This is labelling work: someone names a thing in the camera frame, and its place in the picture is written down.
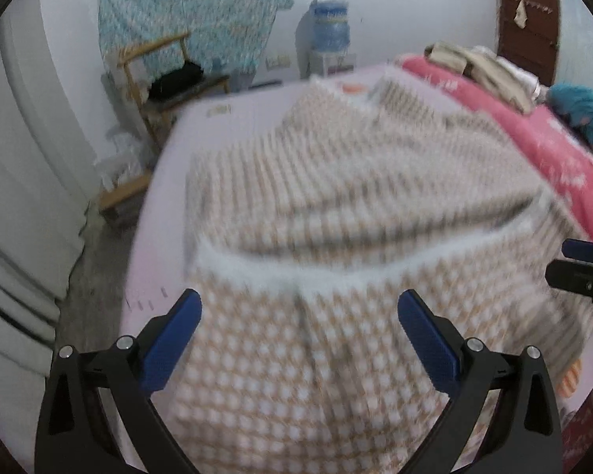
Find white water dispenser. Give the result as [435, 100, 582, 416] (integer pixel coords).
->
[307, 50, 357, 77]

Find teal floral hanging cloth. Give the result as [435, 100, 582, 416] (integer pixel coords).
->
[98, 0, 293, 73]

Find beige white checkered coat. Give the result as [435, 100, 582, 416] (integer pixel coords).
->
[164, 76, 593, 474]

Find pink floral blanket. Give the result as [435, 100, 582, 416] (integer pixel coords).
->
[395, 55, 593, 240]

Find beige clothes pile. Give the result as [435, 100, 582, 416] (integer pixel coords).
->
[424, 42, 542, 115]

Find wooden chair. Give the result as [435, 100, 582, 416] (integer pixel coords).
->
[117, 31, 231, 151]

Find white plastic bags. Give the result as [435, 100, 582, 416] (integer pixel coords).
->
[94, 126, 154, 192]

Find small wooden stool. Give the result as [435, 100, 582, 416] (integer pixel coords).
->
[97, 171, 153, 229]

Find light pink bed sheet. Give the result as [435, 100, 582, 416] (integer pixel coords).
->
[117, 61, 593, 474]

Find brown wooden door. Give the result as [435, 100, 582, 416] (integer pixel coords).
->
[497, 0, 560, 86]

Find white wall socket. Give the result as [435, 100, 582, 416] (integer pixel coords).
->
[265, 55, 291, 71]

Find teal pillow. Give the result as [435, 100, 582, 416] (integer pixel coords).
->
[546, 83, 593, 146]

